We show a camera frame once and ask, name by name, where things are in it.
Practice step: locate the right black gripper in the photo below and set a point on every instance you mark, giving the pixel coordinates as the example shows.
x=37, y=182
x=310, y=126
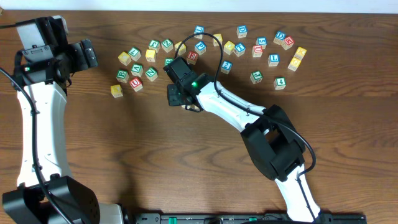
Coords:
x=173, y=99

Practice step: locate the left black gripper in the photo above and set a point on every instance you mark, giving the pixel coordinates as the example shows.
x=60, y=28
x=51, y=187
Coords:
x=77, y=50

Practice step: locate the blue 2 block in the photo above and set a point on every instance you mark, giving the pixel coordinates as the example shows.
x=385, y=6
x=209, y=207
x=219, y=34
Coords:
x=226, y=67

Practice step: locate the red I block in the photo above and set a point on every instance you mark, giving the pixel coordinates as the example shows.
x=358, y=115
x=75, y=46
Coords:
x=191, y=108

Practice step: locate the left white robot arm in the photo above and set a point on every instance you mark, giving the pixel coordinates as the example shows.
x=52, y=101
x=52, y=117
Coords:
x=46, y=190

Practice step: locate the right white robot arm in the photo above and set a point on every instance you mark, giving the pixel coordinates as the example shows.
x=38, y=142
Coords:
x=276, y=149

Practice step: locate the yellow Q block left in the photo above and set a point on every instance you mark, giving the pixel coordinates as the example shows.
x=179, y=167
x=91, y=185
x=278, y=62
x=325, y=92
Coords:
x=124, y=58

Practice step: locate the green R block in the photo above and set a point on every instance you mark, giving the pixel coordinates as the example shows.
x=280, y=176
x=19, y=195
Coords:
x=167, y=61

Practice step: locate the red E block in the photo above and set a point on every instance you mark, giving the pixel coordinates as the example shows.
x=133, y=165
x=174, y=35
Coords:
x=192, y=57

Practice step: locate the green N block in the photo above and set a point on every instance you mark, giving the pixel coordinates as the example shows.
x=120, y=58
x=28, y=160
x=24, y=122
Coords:
x=151, y=74

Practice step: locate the green B block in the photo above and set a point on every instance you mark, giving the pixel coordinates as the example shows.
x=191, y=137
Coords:
x=122, y=76

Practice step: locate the yellow block near Z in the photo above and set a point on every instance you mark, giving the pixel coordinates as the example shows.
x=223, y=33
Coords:
x=180, y=48

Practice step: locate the green L block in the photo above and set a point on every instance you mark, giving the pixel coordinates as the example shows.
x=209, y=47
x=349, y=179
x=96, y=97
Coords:
x=134, y=53

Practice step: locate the yellow K block left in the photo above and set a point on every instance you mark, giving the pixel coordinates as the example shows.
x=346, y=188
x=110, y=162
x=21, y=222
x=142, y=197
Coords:
x=116, y=91

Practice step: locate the yellow k block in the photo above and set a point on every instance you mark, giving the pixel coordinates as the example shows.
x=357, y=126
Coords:
x=300, y=53
x=116, y=91

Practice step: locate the blue P block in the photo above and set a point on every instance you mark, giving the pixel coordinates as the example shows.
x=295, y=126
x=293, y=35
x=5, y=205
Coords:
x=200, y=48

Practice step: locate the red U block left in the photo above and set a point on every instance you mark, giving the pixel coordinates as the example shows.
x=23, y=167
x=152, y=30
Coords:
x=136, y=84

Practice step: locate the red u block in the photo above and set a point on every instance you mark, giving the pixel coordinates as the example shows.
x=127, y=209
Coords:
x=136, y=84
x=257, y=51

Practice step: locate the green V block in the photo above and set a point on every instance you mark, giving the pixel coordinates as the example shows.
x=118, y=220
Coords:
x=137, y=70

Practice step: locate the green Z block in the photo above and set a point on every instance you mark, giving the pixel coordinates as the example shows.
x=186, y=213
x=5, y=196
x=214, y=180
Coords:
x=167, y=45

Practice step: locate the yellow block below J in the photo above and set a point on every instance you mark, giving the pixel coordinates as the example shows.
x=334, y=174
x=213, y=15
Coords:
x=151, y=55

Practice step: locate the green J block left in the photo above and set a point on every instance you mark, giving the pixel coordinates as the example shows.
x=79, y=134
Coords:
x=155, y=45

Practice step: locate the green j block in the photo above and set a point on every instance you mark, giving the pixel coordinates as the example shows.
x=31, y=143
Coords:
x=256, y=77
x=155, y=45

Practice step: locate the yellow block beside T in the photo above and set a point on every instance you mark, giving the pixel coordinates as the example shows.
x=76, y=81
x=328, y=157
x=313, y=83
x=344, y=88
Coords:
x=229, y=47

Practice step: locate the blue L block top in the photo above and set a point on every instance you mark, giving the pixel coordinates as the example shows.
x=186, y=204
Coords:
x=199, y=30

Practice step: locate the blue l block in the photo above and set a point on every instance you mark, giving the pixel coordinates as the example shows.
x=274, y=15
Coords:
x=199, y=30
x=273, y=60

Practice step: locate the yellow block top centre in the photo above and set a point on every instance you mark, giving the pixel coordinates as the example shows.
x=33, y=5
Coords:
x=217, y=39

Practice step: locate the blue T block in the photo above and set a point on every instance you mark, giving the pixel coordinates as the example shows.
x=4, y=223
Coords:
x=239, y=49

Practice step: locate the green J block right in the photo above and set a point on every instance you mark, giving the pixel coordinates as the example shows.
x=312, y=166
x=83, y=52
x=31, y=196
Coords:
x=256, y=77

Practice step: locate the red U block right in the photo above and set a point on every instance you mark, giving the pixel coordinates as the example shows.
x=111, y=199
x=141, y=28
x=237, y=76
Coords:
x=257, y=51

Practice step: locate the blue D block top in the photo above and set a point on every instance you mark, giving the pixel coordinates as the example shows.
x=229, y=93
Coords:
x=242, y=31

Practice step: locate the blue d block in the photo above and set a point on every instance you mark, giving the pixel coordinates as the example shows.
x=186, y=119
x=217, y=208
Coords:
x=242, y=31
x=279, y=37

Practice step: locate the blue 5 block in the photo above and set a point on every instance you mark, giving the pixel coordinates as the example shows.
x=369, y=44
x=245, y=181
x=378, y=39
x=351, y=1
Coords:
x=262, y=41

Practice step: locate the blue L block right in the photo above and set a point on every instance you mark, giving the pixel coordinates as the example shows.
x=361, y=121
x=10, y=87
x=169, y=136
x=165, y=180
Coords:
x=273, y=60

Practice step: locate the green 4 block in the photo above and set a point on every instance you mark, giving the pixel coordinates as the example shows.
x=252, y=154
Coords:
x=279, y=83

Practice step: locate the blue D block right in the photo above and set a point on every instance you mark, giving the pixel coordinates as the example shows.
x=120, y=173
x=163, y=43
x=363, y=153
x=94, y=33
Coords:
x=279, y=37

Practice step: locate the yellow C block right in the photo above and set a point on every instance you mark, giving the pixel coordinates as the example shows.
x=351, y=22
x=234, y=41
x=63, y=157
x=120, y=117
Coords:
x=294, y=64

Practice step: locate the red M block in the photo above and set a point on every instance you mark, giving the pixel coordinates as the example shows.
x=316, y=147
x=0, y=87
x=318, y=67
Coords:
x=287, y=43

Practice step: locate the yellow K block right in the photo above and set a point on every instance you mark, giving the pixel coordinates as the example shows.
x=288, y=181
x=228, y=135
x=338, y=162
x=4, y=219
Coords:
x=300, y=53

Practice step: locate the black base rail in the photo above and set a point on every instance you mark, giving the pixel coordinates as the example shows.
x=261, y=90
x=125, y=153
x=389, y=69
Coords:
x=323, y=218

